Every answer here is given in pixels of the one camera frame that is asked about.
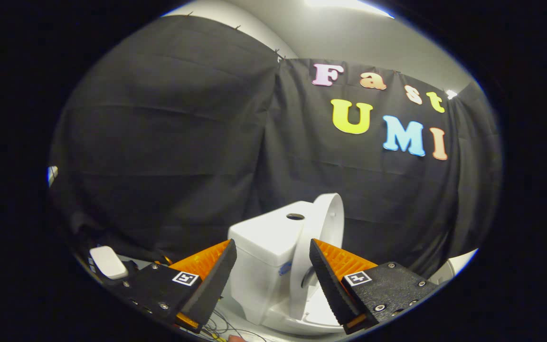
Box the white rounded device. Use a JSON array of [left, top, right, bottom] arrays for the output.
[[89, 246, 129, 280]]

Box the thin wire bundle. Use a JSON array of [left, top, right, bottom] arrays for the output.
[[202, 311, 264, 342]]

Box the white toilet lid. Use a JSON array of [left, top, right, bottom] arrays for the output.
[[289, 192, 345, 320]]

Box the black backdrop cloth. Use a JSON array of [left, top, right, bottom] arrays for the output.
[[48, 14, 502, 281]]

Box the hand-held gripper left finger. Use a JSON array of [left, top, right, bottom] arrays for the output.
[[107, 239, 237, 333]]

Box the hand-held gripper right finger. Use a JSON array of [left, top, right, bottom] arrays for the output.
[[309, 238, 440, 334]]

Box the white ceramic toilet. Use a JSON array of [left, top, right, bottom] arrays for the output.
[[227, 200, 348, 336]]

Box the white drawer cabinet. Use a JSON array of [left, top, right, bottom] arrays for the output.
[[428, 248, 478, 285]]

